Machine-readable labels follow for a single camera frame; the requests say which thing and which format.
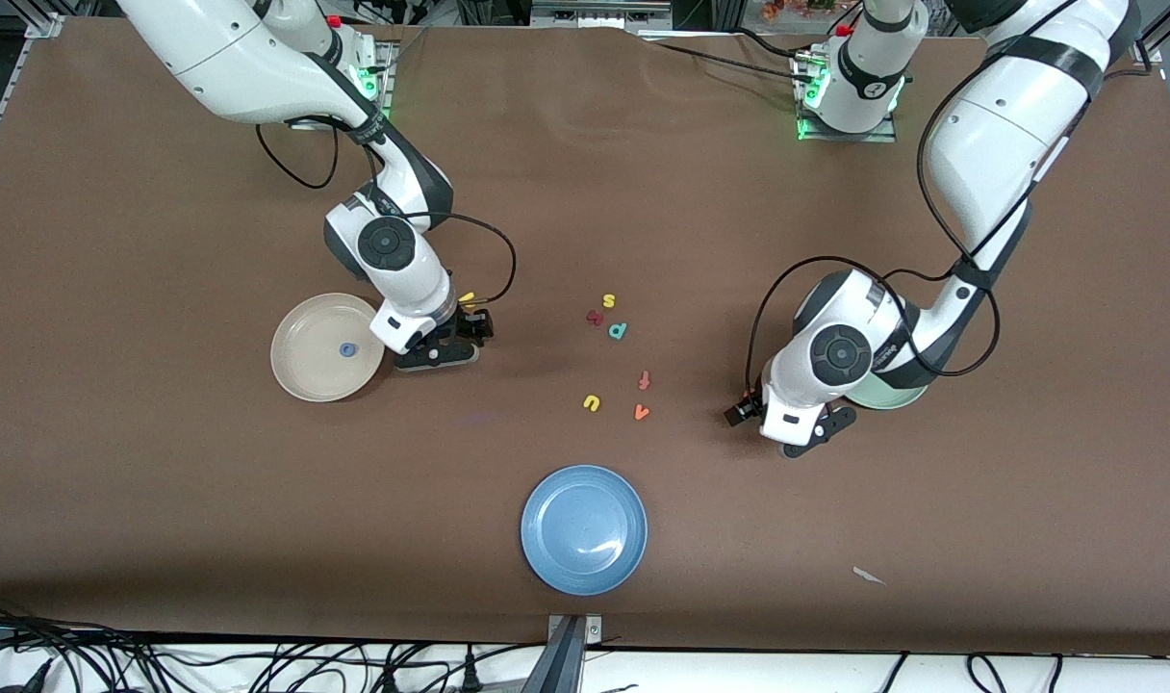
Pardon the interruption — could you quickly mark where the green plate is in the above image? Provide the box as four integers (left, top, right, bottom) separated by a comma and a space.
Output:
847, 371, 932, 412

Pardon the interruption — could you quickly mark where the beige brown plate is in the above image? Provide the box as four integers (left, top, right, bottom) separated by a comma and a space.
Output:
270, 293, 386, 403

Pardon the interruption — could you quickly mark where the brown table cover sheet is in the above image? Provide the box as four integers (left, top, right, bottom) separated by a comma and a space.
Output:
0, 17, 1170, 655

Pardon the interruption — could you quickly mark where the blue plate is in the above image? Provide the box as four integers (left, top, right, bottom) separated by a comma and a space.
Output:
521, 465, 649, 597

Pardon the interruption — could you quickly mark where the grey power box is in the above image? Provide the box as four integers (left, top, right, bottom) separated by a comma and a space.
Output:
530, 0, 674, 30

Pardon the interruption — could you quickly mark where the black right camera cable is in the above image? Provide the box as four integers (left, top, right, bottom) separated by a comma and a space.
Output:
255, 123, 517, 307

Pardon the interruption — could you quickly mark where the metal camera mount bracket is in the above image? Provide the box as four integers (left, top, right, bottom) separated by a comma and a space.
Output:
520, 614, 603, 693

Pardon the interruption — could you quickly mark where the black base supply cable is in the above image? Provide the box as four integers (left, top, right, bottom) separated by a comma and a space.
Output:
643, 38, 817, 83
729, 27, 812, 61

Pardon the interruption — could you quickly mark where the thick black cable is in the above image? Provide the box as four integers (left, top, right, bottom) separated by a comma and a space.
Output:
0, 616, 163, 665

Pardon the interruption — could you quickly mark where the aluminium frame profile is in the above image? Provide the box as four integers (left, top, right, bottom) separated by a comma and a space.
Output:
1129, 0, 1170, 64
22, 0, 71, 39

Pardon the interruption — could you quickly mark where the black cable connector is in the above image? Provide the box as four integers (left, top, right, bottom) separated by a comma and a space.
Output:
0, 659, 55, 693

